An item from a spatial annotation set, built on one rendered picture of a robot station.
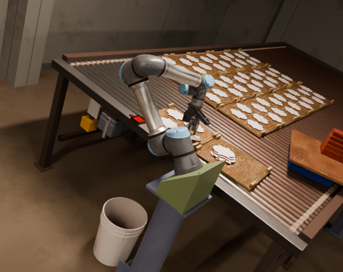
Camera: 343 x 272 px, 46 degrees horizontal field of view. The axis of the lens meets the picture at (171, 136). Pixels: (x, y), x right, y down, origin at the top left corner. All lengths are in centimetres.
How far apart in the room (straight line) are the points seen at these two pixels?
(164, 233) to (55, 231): 96
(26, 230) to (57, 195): 42
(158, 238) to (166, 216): 16
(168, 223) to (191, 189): 34
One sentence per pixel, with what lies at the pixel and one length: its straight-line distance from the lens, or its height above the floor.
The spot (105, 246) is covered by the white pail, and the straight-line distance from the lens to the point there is 272.
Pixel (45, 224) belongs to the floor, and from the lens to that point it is 299.
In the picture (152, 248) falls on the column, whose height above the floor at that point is 49.
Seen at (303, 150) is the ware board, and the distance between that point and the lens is 285.
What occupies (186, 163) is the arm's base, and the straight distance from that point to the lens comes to 202.
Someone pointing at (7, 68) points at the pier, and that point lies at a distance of 456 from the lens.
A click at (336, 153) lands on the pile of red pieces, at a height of 109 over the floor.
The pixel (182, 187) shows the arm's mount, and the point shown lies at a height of 100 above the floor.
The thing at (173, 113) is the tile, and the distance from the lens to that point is 274.
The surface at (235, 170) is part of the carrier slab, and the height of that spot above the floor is 94.
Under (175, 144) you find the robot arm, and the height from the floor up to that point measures 112.
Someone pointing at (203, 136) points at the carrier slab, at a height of 94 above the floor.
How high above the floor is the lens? 211
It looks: 28 degrees down
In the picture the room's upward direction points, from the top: 22 degrees clockwise
